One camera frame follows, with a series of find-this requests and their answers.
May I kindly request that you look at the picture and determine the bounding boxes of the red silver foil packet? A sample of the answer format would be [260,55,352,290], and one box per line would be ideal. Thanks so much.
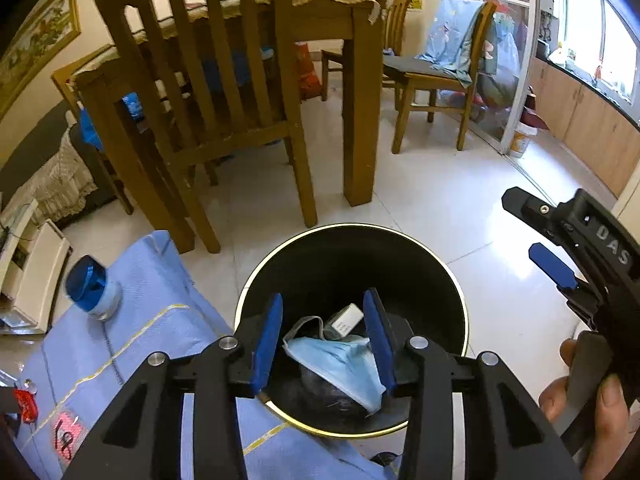
[52,410,88,469]

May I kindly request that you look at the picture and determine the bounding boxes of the red snack wrapper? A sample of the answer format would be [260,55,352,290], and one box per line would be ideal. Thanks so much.
[13,388,38,424]

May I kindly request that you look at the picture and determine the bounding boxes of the blue surgical face mask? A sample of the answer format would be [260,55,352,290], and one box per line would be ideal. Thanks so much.
[282,315,386,415]

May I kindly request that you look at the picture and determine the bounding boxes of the green white medicine box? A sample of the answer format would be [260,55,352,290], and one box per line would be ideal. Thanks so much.
[322,304,363,340]

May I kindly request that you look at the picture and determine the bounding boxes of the black gold trash bin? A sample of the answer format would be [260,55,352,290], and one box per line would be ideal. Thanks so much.
[234,223,469,439]

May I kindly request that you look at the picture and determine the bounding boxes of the person right hand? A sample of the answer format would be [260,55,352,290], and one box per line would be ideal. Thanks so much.
[538,336,637,480]

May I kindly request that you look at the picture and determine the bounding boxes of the blue striped tablecloth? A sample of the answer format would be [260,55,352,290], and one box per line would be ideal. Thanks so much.
[14,231,394,479]

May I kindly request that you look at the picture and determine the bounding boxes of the white plastic bucket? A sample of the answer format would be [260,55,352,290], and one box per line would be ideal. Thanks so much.
[509,122,538,158]

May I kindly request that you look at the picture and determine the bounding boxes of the blue lid cream jar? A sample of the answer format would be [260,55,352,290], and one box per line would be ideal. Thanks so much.
[65,255,122,322]

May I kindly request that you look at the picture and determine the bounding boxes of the white coffee table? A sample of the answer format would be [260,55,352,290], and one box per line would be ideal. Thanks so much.
[1,200,73,336]

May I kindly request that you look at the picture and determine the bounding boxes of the chair with blue cloth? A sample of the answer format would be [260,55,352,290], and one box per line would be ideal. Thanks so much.
[383,0,497,154]

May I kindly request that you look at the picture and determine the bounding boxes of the white lace sofa cover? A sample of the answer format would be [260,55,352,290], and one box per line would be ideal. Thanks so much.
[1,127,98,226]

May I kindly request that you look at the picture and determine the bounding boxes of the dark grey sofa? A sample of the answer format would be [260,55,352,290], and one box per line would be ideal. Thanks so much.
[1,101,116,228]

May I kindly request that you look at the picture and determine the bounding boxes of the wooden dining table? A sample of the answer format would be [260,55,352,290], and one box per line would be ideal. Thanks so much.
[69,0,396,256]

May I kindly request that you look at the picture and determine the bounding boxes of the blue shopping bag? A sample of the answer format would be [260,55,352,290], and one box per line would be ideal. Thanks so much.
[79,92,144,151]

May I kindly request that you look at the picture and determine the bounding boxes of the far wooden chair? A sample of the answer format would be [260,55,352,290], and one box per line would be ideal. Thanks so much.
[51,46,134,214]

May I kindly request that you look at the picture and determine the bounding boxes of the near wooden dining chair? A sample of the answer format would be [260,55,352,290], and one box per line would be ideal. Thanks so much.
[94,0,318,254]

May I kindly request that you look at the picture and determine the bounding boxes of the horses framed painting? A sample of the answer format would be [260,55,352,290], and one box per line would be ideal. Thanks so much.
[1,0,81,117]

